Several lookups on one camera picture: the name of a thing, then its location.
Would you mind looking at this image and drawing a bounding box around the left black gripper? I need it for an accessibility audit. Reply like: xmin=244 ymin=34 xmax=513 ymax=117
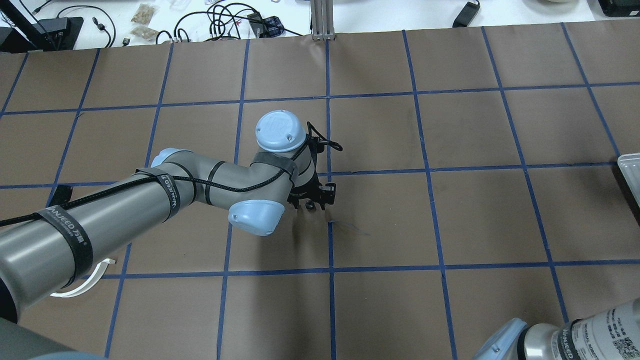
xmin=286 ymin=135 xmax=336 ymax=211

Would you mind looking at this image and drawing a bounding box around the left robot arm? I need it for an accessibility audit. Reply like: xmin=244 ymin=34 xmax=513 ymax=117
xmin=0 ymin=110 xmax=343 ymax=360

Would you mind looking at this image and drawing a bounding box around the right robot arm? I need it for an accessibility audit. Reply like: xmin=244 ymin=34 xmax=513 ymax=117
xmin=472 ymin=298 xmax=640 ymax=360

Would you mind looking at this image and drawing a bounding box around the right small parts bag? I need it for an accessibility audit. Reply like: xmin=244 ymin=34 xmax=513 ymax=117
xmin=130 ymin=25 xmax=159 ymax=42

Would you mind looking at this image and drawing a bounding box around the small parts bag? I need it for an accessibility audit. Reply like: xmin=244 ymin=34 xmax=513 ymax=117
xmin=130 ymin=3 xmax=157 ymax=26
xmin=130 ymin=25 xmax=159 ymax=42

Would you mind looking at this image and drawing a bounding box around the black power adapter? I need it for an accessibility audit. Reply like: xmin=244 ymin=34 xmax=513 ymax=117
xmin=452 ymin=0 xmax=482 ymax=28

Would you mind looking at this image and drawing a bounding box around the left small parts bag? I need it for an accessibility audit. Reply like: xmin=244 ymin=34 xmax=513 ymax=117
xmin=130 ymin=3 xmax=157 ymax=26

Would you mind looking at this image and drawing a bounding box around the black brake pad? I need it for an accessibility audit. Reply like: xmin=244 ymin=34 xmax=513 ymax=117
xmin=49 ymin=184 xmax=73 ymax=206

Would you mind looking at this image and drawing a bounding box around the aluminium frame post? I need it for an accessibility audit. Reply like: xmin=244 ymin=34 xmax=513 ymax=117
xmin=310 ymin=0 xmax=336 ymax=41

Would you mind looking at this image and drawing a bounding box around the white curved plastic bracket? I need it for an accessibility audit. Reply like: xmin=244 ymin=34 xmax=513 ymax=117
xmin=49 ymin=258 xmax=117 ymax=299

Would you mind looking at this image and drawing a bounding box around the black camera stand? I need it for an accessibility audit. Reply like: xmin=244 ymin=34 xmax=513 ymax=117
xmin=0 ymin=0 xmax=85 ymax=54

